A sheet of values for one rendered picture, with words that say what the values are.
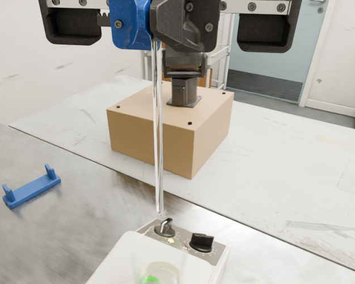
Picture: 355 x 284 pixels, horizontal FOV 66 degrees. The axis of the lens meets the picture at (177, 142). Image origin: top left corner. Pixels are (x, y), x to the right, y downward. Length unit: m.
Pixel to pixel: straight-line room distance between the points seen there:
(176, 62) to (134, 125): 0.15
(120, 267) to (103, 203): 0.21
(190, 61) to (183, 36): 0.38
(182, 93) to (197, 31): 0.39
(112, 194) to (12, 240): 0.18
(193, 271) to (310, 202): 0.32
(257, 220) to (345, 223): 0.15
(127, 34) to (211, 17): 0.06
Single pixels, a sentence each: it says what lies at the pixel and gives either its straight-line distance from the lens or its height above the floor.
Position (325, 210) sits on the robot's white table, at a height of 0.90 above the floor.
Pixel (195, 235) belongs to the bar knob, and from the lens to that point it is 0.40.
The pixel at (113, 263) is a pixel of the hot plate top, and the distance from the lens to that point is 0.35.
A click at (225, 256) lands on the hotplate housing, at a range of 0.42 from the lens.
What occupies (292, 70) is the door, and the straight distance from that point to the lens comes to 3.21.
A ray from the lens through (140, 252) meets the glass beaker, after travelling 0.29.
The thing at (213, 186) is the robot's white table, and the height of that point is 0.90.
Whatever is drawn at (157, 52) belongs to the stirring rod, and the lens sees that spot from 0.17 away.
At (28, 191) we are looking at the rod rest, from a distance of 0.60.
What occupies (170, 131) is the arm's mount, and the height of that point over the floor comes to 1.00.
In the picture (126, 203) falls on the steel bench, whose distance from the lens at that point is 0.53.
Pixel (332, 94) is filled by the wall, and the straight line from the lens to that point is 3.26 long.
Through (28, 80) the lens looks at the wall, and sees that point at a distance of 1.88.
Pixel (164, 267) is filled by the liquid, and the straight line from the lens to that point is 0.32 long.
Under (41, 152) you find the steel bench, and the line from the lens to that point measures 0.71.
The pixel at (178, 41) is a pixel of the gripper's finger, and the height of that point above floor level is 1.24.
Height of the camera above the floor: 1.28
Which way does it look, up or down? 33 degrees down
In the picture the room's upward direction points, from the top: 1 degrees clockwise
